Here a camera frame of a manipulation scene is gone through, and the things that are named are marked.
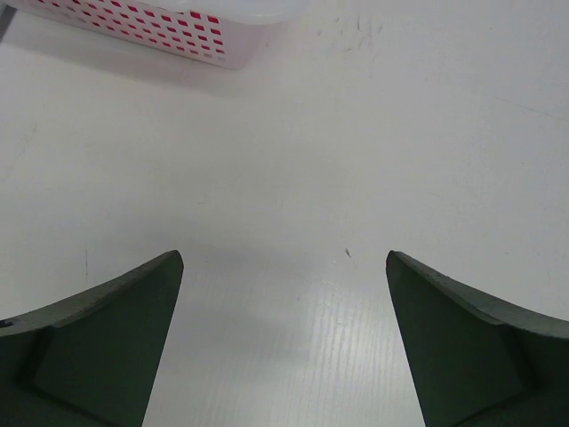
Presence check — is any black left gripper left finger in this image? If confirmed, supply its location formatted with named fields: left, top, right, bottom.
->
left=1, top=251, right=183, bottom=426

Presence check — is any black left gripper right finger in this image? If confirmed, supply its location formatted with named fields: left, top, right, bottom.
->
left=386, top=251, right=568, bottom=426

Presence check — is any white perforated plastic basket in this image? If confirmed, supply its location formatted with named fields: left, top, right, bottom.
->
left=5, top=0, right=308, bottom=69

